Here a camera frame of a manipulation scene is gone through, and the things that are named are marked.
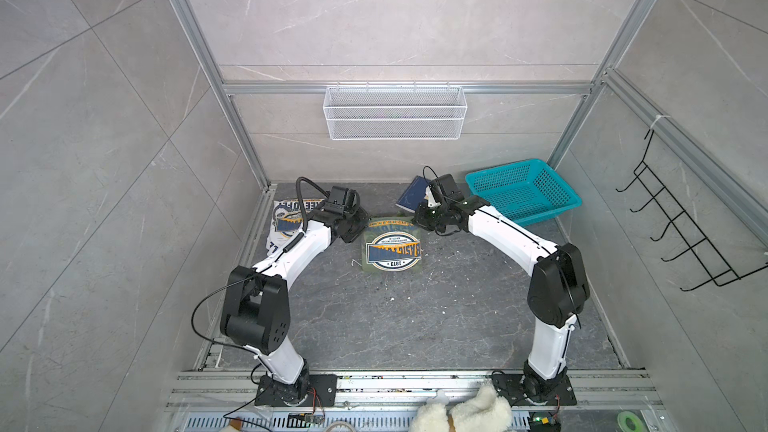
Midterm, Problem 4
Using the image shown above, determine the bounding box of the green tank top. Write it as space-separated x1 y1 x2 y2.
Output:
361 217 423 273

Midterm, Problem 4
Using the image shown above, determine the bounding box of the white tank top navy trim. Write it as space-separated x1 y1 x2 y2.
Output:
266 198 303 255

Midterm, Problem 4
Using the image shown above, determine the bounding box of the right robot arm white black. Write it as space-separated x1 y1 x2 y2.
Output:
413 174 590 404

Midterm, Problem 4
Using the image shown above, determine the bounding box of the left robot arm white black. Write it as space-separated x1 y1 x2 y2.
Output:
195 177 370 406

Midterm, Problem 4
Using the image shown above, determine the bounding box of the navy blue book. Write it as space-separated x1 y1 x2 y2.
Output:
395 176 428 213

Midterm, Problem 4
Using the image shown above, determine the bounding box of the teal plastic basket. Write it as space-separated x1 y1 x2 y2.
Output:
465 159 582 226

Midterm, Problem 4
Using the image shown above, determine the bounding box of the white fluffy plush toy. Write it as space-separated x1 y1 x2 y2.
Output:
409 381 513 432

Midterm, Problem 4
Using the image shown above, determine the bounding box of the green tape roll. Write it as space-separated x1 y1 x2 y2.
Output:
616 410 648 432

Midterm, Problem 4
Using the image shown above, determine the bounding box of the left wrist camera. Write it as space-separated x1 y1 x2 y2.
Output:
324 186 360 216

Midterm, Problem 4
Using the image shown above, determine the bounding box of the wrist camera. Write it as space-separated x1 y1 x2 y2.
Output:
426 174 465 207
324 186 360 216

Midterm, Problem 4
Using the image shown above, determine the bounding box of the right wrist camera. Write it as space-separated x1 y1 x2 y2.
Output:
426 174 465 207

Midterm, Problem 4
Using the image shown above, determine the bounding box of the white wire mesh shelf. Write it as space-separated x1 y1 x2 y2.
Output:
323 85 468 141

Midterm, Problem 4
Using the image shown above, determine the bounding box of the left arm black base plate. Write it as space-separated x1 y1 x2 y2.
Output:
255 374 338 407

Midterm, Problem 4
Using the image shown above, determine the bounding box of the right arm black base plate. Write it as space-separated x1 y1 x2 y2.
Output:
489 370 577 407

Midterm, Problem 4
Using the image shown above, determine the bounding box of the aluminium mounting rail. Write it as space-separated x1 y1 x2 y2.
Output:
161 370 675 431

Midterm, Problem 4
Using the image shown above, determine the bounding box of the black wire hook rack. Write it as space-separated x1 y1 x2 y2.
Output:
615 130 767 293

